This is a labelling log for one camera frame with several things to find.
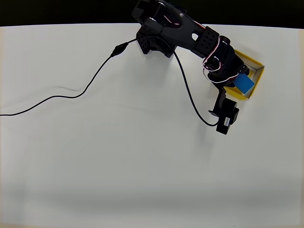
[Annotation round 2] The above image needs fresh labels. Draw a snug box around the blue block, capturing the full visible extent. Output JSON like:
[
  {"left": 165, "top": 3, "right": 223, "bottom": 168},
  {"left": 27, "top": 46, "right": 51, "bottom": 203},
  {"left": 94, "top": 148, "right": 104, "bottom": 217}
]
[{"left": 232, "top": 73, "right": 256, "bottom": 95}]

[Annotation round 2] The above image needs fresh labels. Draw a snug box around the yellow cardboard box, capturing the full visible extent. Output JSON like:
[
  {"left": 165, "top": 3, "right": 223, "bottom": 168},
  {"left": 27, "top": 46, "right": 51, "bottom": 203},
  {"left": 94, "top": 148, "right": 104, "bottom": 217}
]
[{"left": 222, "top": 49, "right": 266, "bottom": 101}]

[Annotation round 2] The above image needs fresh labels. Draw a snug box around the red white servo wire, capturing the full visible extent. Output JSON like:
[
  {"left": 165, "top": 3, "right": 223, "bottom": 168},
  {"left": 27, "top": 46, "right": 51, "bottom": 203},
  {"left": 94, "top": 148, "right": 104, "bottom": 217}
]
[{"left": 202, "top": 35, "right": 241, "bottom": 84}]

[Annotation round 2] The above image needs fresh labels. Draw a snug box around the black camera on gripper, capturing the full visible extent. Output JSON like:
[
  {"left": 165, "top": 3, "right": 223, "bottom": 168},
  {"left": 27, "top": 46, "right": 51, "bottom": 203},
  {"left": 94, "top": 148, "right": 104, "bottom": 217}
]
[{"left": 208, "top": 86, "right": 241, "bottom": 136}]

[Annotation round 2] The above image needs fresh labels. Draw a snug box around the black camera cable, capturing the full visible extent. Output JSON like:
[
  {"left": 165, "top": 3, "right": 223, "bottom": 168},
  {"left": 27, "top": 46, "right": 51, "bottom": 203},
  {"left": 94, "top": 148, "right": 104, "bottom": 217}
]
[{"left": 0, "top": 35, "right": 219, "bottom": 127}]

